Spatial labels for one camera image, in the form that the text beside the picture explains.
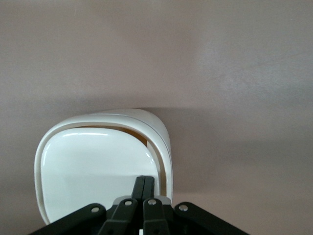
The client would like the white swing trash can lid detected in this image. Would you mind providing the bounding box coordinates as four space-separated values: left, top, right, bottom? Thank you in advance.
41 133 161 223

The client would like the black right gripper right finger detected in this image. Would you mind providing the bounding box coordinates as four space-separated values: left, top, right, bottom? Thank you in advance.
143 176 250 235

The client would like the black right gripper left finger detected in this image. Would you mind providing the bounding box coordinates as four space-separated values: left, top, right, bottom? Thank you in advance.
28 176 145 235

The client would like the white plastic trash can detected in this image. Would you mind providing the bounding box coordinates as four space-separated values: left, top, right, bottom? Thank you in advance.
34 108 174 225

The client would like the brown table mat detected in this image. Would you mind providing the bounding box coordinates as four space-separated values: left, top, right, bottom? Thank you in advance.
0 0 313 235

